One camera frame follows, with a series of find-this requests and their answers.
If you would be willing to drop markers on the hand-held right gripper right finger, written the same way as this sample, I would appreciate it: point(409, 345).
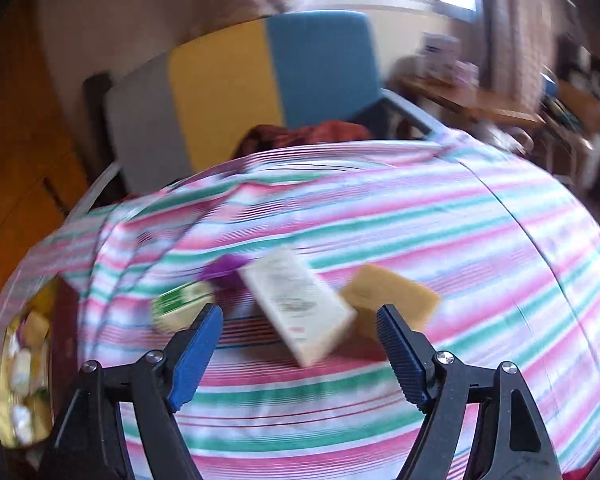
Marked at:
point(405, 355)

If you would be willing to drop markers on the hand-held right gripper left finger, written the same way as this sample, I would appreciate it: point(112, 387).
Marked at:
point(195, 360)

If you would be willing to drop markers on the yellow storage box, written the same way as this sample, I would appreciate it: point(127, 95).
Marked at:
point(65, 340)

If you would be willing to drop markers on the small white bundle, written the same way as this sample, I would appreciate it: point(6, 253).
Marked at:
point(22, 366)
point(22, 420)

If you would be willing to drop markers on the green and white small box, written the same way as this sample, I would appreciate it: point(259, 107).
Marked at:
point(180, 305)

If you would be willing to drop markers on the yellow sponge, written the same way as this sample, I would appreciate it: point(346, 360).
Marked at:
point(395, 295)
point(36, 327)

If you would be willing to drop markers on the purple snack packet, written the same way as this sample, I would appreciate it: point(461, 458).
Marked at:
point(225, 270)

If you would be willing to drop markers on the striped pink green cloth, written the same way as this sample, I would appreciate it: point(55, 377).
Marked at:
point(380, 220)

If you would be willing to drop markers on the dark red cloth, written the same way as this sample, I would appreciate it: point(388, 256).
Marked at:
point(305, 135)

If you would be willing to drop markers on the wooden desk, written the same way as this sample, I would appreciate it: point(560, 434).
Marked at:
point(480, 105)

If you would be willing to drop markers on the grey yellow blue chair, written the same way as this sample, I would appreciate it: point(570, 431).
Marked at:
point(220, 95)

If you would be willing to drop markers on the wooden shelf unit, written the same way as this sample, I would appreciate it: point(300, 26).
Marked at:
point(580, 110)

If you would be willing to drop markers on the white carton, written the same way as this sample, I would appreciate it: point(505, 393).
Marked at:
point(440, 55)

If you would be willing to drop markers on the patterned window curtain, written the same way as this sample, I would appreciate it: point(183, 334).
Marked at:
point(515, 35)

